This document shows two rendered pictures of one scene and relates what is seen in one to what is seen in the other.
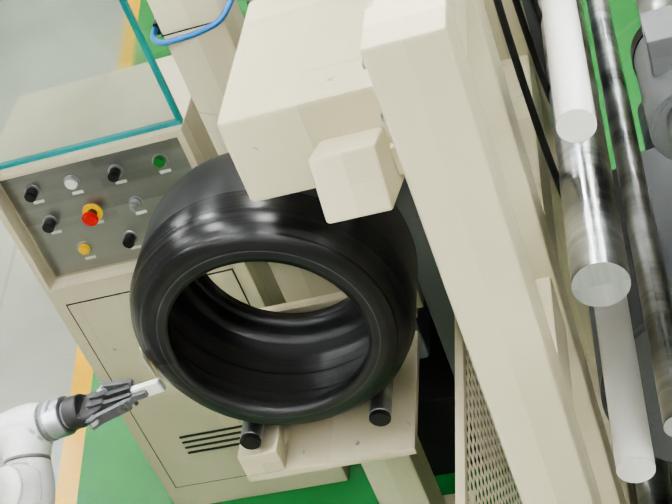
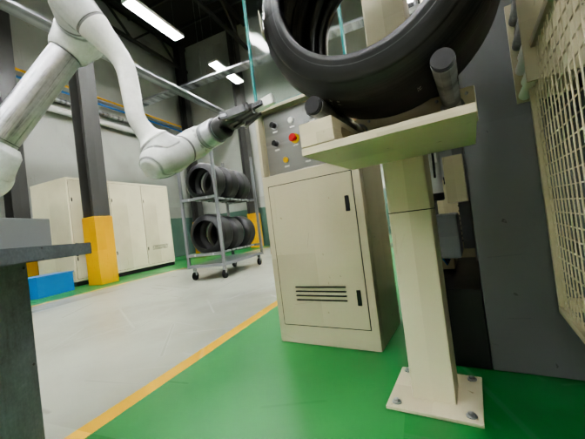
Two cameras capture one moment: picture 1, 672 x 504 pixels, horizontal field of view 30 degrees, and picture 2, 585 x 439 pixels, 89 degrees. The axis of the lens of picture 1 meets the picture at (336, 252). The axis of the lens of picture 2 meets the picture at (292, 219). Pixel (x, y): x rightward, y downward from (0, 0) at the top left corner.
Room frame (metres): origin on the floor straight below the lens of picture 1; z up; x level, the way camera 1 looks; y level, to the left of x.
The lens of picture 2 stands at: (1.24, 0.23, 0.62)
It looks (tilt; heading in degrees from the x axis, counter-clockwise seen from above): 1 degrees up; 13
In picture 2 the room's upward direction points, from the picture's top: 7 degrees counter-clockwise
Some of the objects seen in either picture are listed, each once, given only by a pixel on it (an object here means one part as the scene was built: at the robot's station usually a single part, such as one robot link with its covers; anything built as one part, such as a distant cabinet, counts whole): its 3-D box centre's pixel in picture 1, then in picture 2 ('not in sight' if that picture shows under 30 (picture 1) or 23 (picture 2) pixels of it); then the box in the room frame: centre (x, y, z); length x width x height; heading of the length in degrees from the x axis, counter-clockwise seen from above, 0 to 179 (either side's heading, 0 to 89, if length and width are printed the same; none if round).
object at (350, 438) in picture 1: (336, 403); (394, 145); (2.07, 0.13, 0.80); 0.37 x 0.36 x 0.02; 72
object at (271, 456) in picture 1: (270, 402); (343, 144); (2.12, 0.26, 0.83); 0.36 x 0.09 x 0.06; 162
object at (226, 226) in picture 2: not in sight; (224, 212); (5.70, 2.41, 0.96); 1.30 x 0.62 x 1.92; 175
